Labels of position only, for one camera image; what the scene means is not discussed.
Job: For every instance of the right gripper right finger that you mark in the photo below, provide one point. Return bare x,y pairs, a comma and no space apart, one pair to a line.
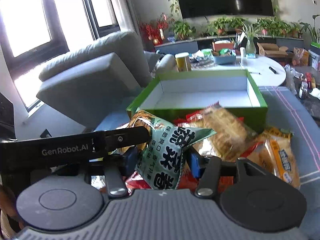
208,172

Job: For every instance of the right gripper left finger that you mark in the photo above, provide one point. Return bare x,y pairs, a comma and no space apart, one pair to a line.
117,167

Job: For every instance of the large red snack bag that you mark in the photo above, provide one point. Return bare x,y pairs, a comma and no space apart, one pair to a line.
187,182

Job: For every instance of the orange cracker packet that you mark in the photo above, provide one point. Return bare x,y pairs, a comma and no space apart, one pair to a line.
232,137

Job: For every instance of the green white snack bag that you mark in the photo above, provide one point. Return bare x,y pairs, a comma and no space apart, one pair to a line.
161,161

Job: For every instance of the yellow label pastry packet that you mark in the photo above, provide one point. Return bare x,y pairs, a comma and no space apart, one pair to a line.
272,151

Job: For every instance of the green cardboard box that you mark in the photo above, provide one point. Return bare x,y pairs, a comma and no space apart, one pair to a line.
172,96

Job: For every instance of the grey sofa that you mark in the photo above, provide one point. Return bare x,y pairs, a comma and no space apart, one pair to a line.
99,81

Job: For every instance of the gold cylindrical tin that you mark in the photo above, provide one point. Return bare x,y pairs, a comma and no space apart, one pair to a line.
183,62

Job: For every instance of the blue snack tray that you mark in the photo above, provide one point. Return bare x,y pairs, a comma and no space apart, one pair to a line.
228,57

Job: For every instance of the white oval coffee table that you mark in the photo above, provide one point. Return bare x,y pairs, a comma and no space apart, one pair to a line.
259,64

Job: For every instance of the dark marble round table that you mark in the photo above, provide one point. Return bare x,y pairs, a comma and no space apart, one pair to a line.
311,103

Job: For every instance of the grey tv cabinet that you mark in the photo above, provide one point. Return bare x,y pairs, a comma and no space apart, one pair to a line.
219,42

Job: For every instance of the open cardboard box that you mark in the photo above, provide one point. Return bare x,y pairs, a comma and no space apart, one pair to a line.
272,50

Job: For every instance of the red flower arrangement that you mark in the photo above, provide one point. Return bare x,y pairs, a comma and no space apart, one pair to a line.
154,30

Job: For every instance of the glass vase with green plant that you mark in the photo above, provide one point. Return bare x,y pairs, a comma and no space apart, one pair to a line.
250,31

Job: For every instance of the tall plant in white pot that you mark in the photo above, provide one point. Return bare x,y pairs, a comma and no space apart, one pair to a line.
312,30

